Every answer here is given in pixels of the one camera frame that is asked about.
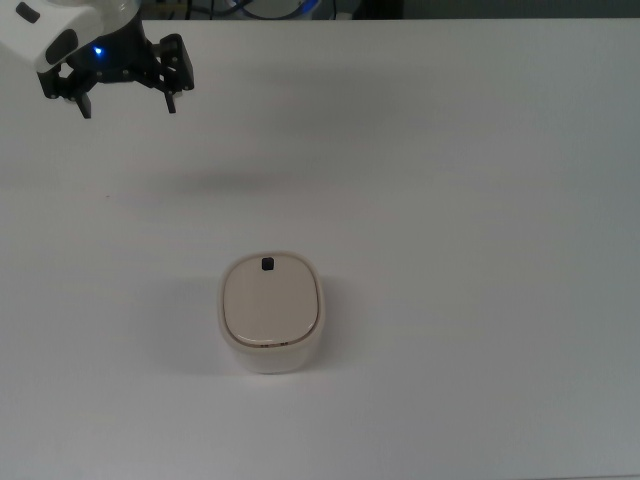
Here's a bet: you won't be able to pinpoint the small white trash can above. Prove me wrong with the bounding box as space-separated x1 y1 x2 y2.
217 252 327 376

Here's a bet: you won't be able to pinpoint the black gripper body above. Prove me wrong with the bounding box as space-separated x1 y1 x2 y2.
63 13 162 87

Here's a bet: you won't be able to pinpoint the white round object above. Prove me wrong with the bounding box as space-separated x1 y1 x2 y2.
243 0 335 21

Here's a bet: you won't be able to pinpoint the cream trash can lid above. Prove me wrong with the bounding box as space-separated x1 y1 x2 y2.
222 254 322 349

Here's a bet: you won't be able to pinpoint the black background cables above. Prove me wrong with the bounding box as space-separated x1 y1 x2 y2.
185 0 239 20

